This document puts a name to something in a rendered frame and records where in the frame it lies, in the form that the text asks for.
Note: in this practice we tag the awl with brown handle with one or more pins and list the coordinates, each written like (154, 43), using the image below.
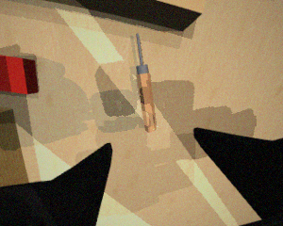
(146, 96)

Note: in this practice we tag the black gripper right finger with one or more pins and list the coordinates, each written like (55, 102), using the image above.
(254, 166)

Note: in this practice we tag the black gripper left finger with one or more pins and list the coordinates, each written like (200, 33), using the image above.
(71, 199)

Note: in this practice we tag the red flat bar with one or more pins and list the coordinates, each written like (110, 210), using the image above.
(18, 75)

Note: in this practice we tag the tan wooden floor panel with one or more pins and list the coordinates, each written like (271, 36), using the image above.
(175, 14)

